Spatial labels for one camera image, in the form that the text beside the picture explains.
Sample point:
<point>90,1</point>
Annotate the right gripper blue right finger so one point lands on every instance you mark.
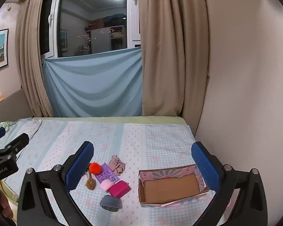
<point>209,166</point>

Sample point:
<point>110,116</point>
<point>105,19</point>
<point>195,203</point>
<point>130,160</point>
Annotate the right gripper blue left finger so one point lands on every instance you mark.
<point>75,166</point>

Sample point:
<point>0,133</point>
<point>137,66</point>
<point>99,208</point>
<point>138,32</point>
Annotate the orange pompom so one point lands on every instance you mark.
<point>95,168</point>

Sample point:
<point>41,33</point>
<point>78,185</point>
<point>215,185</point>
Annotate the brown plush toy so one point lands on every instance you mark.
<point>90,183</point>

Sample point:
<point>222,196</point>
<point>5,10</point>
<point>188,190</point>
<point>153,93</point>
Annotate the purple plastic packet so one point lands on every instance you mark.
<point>107,174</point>

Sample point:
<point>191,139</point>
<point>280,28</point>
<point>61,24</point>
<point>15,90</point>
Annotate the pink fluffy scrunchie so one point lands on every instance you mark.
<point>106,184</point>

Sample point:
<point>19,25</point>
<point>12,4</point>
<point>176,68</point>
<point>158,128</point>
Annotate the pink patterned cloth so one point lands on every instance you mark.
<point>116,165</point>

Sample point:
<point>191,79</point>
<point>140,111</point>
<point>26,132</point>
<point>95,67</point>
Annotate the grey fluffy hat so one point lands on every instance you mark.
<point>111,203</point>

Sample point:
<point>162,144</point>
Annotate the magenta pouch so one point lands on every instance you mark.
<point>119,189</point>

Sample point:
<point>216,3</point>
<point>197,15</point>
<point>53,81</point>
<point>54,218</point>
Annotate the person left hand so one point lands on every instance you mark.
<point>6,211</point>

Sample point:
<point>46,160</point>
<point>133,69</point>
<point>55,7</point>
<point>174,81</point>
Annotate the green blanket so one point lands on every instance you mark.
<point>7,125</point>

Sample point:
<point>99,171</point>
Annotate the grey sofa headboard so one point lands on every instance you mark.
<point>15,107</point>

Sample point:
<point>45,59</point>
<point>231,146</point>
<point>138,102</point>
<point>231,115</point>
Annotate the cardboard box pink pattern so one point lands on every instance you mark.
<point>167,187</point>

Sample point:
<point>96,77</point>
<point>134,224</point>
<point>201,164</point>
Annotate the patterned blue pink bedspread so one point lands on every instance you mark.
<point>122,150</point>

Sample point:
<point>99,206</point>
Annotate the light blue hanging sheet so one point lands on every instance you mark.
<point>107,84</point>

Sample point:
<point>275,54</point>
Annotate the beige curtain right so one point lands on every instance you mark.
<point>175,55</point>

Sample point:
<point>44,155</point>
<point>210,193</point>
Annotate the window with white frame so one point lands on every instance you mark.
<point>82,27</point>

